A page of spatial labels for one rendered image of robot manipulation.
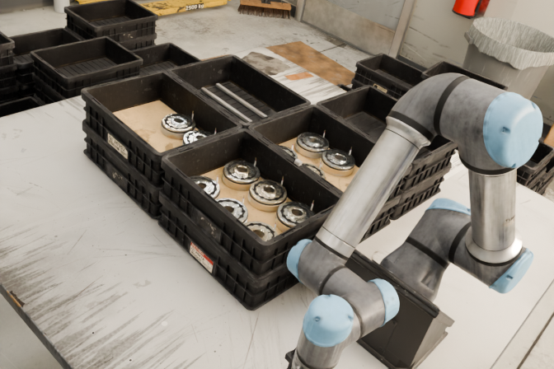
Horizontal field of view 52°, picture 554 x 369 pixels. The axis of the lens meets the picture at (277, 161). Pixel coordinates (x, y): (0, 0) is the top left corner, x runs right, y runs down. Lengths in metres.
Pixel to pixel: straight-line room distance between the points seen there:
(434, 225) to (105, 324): 0.79
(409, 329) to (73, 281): 0.79
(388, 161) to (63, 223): 0.93
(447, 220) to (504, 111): 0.45
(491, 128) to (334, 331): 0.41
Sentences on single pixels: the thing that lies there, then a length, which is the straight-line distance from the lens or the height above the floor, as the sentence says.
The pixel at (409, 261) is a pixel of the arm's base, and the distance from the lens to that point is 1.36.
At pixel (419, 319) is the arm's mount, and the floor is 0.88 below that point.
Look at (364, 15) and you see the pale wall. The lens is 4.84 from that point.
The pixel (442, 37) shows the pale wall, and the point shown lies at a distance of 4.56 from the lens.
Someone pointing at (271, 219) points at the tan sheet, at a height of 0.83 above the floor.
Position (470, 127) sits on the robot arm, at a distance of 1.01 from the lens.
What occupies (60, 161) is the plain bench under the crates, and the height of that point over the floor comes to 0.70.
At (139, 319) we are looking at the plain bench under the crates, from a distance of 1.39.
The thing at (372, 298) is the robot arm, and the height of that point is 1.08.
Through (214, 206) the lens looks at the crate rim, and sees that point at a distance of 1.34.
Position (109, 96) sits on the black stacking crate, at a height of 0.89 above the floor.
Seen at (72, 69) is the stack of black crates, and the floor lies 0.49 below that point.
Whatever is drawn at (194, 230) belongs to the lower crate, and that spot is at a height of 0.81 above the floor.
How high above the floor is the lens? 1.78
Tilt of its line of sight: 34 degrees down
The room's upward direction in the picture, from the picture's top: 12 degrees clockwise
